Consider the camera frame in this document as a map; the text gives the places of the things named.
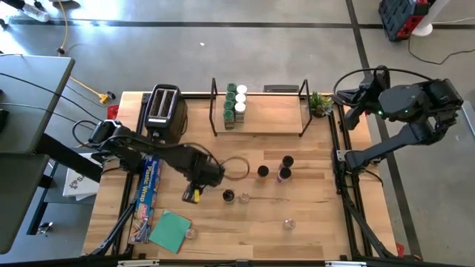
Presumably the wooden shelf black metal frame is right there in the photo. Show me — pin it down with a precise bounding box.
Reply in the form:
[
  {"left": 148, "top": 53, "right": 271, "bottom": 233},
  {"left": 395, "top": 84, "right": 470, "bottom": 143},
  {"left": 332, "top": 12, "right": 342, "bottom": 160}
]
[{"left": 208, "top": 76, "right": 313, "bottom": 138}]

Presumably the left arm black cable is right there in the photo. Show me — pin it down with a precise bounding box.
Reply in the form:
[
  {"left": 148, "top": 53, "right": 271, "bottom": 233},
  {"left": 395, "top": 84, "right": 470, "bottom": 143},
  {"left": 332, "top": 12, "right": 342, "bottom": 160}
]
[{"left": 220, "top": 155, "right": 251, "bottom": 182}]

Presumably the silver metal bracket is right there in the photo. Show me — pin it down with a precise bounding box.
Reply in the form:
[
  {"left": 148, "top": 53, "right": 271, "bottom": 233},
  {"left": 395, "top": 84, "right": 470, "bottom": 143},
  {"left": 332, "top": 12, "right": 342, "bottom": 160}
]
[
  {"left": 117, "top": 260, "right": 160, "bottom": 267},
  {"left": 325, "top": 260, "right": 367, "bottom": 267}
]

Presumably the red and black crate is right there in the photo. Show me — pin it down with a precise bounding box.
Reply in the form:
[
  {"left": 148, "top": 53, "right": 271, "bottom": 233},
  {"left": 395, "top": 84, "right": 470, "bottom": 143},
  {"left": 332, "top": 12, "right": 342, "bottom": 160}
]
[{"left": 378, "top": 0, "right": 431, "bottom": 42}]

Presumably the thin black cable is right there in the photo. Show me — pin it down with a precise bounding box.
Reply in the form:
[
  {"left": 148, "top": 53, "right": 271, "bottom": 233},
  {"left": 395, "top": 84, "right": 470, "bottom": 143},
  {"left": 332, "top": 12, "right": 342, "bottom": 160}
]
[
  {"left": 0, "top": 102, "right": 114, "bottom": 139},
  {"left": 0, "top": 72, "right": 111, "bottom": 127}
]

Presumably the black cable bundle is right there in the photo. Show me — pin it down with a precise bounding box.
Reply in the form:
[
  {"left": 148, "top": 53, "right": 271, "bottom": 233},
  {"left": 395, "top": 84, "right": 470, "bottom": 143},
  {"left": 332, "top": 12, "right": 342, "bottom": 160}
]
[
  {"left": 91, "top": 200, "right": 139, "bottom": 257},
  {"left": 343, "top": 191, "right": 396, "bottom": 260}
]

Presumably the white stand with round base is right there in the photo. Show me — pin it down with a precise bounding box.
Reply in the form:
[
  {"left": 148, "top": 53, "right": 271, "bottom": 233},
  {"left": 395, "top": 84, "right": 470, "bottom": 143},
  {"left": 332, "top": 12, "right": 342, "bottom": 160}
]
[{"left": 411, "top": 0, "right": 452, "bottom": 37}]

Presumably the white power strip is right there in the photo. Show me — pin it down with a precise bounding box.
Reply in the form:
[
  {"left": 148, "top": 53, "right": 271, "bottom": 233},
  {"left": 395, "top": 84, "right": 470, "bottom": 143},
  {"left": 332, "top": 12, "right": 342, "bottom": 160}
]
[{"left": 22, "top": 2, "right": 50, "bottom": 24}]

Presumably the yellow extension cable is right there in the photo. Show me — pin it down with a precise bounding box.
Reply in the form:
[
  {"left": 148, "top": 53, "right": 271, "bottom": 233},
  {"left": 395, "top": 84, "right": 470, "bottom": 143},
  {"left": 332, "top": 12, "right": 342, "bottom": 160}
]
[{"left": 55, "top": 1, "right": 71, "bottom": 56}]

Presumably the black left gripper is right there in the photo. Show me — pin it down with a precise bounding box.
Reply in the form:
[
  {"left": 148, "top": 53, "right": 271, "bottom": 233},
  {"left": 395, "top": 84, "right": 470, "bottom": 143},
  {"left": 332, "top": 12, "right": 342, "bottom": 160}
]
[{"left": 181, "top": 157, "right": 226, "bottom": 204}]

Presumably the black desk beam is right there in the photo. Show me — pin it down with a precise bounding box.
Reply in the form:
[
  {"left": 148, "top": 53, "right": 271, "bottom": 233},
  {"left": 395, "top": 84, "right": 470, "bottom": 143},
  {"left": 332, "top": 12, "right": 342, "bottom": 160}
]
[{"left": 36, "top": 132, "right": 104, "bottom": 183}]

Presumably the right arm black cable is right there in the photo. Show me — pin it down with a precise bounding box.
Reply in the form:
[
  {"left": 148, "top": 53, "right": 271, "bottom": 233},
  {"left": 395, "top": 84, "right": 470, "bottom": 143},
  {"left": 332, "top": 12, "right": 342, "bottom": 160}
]
[{"left": 332, "top": 65, "right": 435, "bottom": 98}]

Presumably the teal cloth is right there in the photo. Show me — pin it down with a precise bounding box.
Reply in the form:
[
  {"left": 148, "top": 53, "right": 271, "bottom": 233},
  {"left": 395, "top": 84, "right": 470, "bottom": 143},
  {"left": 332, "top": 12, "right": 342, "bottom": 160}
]
[{"left": 148, "top": 208, "right": 193, "bottom": 254}]

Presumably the grey desk top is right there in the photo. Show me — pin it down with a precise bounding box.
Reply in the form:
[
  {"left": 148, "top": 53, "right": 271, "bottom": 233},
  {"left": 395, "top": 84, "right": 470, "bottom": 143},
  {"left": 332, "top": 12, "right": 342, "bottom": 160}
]
[
  {"left": 0, "top": 154, "right": 51, "bottom": 255},
  {"left": 0, "top": 53, "right": 76, "bottom": 155}
]

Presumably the blue plastic wrap box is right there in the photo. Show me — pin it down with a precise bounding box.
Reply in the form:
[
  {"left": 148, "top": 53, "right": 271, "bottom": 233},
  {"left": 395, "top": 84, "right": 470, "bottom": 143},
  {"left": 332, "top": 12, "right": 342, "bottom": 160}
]
[{"left": 128, "top": 154, "right": 164, "bottom": 245}]

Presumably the black floor cable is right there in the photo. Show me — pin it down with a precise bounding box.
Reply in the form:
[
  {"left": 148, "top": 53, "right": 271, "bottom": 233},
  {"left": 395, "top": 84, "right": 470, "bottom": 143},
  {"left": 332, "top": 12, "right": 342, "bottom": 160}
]
[{"left": 407, "top": 34, "right": 475, "bottom": 66}]

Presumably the black-lid jar purple label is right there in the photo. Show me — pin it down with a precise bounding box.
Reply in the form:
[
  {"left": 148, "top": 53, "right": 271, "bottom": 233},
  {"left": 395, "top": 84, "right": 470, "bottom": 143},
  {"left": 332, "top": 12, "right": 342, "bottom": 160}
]
[{"left": 276, "top": 167, "right": 292, "bottom": 185}]

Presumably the black two-slot toaster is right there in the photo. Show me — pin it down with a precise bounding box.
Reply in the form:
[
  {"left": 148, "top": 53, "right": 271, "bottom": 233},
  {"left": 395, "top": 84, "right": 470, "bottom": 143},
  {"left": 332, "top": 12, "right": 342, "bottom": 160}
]
[{"left": 143, "top": 84, "right": 189, "bottom": 145}]

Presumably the small green succulent plant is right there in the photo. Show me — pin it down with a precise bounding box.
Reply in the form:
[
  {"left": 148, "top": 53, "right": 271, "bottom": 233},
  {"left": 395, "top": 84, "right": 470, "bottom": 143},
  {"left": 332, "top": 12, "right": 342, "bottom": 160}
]
[{"left": 308, "top": 91, "right": 335, "bottom": 119}]

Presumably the yellow cord with plug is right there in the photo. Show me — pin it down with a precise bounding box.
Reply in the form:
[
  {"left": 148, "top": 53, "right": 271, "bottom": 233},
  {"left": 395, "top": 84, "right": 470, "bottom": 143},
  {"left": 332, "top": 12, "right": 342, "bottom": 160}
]
[{"left": 69, "top": 76, "right": 111, "bottom": 105}]

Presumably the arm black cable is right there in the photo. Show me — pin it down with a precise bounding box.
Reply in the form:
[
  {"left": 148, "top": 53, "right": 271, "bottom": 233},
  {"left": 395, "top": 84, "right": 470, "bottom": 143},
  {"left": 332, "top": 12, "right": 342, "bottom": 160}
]
[
  {"left": 220, "top": 155, "right": 251, "bottom": 182},
  {"left": 332, "top": 65, "right": 435, "bottom": 98}
]

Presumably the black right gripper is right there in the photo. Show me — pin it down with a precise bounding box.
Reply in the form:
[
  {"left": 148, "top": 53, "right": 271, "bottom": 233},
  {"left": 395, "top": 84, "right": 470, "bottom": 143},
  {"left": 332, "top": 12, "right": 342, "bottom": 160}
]
[{"left": 332, "top": 73, "right": 383, "bottom": 131}]

